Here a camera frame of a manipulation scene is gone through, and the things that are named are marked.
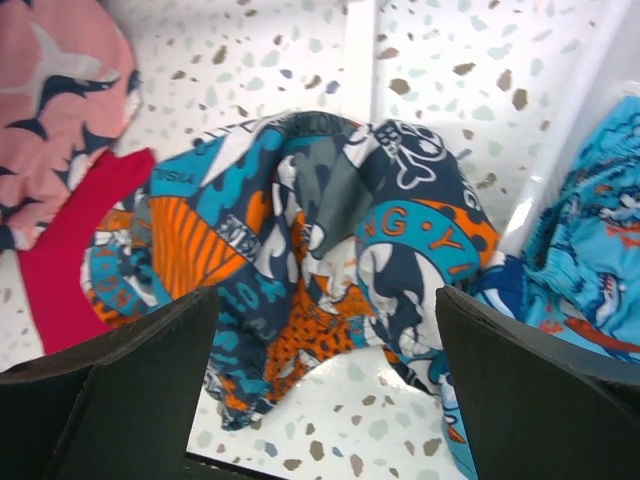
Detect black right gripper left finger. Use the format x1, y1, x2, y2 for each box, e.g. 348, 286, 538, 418
1, 287, 218, 479

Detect navy orange pirate shorts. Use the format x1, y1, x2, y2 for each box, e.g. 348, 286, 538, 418
82, 110, 503, 479

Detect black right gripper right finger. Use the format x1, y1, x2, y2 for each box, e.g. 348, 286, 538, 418
436, 287, 639, 479

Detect light blue shark shorts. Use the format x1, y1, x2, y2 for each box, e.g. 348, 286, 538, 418
472, 96, 639, 363

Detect red folded cloth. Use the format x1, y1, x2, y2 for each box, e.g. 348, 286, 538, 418
18, 149, 155, 355

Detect pink shark shorts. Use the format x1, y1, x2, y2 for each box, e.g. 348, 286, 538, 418
1, 1, 141, 251

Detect white clothes rack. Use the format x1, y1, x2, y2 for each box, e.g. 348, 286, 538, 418
341, 0, 378, 122

